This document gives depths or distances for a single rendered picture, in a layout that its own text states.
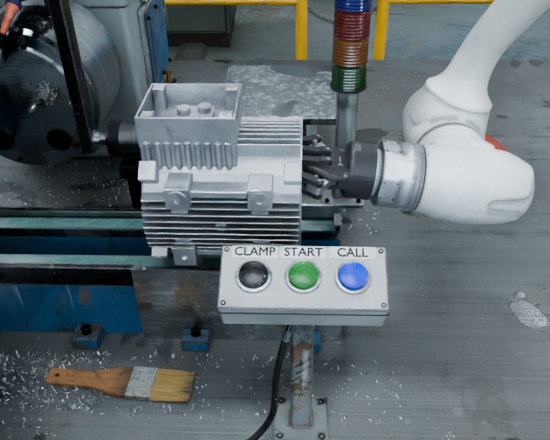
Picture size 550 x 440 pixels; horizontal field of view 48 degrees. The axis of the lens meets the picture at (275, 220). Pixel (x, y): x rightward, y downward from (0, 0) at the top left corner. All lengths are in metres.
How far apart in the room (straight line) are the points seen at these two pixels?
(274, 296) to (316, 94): 0.77
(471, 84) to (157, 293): 0.53
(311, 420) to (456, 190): 0.34
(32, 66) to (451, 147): 0.65
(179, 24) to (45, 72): 3.12
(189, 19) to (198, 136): 3.40
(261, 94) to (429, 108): 0.50
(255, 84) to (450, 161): 0.67
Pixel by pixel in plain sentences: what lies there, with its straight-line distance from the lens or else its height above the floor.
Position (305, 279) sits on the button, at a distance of 0.61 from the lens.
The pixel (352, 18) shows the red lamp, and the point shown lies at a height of 1.16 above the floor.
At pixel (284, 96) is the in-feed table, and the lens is 1.32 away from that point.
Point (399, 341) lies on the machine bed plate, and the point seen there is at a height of 0.80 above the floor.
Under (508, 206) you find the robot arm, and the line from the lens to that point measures 0.85.
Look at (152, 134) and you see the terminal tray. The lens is 0.77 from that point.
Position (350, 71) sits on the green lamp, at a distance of 1.06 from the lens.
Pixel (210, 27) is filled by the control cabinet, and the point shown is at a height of 0.14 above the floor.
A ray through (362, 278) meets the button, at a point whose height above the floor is 1.07.
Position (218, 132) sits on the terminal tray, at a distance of 0.75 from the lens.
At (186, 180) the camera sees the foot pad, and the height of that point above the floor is 1.08.
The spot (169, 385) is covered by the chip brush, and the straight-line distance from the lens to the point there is 0.87.
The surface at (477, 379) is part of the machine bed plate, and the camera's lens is 0.91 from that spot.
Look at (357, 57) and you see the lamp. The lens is 1.05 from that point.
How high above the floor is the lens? 1.48
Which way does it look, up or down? 36 degrees down
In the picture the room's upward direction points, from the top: 1 degrees counter-clockwise
